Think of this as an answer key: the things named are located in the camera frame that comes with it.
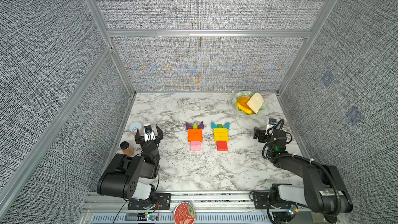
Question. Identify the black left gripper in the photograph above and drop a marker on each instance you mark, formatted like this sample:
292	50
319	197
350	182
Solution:
137	140

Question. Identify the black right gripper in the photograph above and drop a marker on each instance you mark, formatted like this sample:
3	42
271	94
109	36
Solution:
261	134

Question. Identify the orange rectangle block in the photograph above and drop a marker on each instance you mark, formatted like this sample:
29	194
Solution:
195	131
195	135

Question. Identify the teal triangle block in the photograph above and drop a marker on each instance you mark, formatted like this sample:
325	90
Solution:
213	125
227	125

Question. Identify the orange rectangle block top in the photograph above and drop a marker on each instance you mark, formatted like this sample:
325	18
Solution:
195	131

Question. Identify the pink rectangle block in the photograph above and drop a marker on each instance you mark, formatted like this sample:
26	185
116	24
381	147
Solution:
195	143
195	148

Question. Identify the red rectangle block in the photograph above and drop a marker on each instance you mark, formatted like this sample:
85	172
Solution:
222	143
222	148

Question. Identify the yellow rectangle block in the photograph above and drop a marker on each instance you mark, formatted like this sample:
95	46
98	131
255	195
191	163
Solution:
221	134
220	130
221	138

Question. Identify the orange rectangle block diagonal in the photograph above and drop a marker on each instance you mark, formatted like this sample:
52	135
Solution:
195	139

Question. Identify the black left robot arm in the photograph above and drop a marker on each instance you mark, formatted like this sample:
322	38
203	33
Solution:
132	178

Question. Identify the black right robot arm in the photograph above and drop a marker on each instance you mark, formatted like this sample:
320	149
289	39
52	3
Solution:
323	190

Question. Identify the white round object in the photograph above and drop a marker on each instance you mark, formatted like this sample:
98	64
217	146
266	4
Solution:
135	128

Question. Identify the brown bottle black cap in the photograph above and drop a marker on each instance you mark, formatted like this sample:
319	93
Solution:
126	149

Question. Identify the beige bread slice toy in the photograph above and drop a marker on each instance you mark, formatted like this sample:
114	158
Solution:
255	103

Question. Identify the yellow banana toy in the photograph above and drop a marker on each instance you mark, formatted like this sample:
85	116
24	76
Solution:
245	109

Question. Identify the orange round food toy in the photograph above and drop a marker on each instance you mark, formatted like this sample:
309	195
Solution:
243	100

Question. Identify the green glass plate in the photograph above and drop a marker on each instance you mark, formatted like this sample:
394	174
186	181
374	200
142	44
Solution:
250	93

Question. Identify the red round tin lid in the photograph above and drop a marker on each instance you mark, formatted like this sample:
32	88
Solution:
184	213

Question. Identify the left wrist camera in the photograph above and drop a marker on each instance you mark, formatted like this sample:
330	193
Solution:
149	134

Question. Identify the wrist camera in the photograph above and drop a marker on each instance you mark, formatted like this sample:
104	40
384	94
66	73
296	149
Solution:
149	134
270	125

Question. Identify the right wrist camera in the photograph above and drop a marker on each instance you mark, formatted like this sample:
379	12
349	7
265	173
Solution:
270	125

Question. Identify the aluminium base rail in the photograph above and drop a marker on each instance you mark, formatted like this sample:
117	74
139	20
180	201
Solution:
210	207

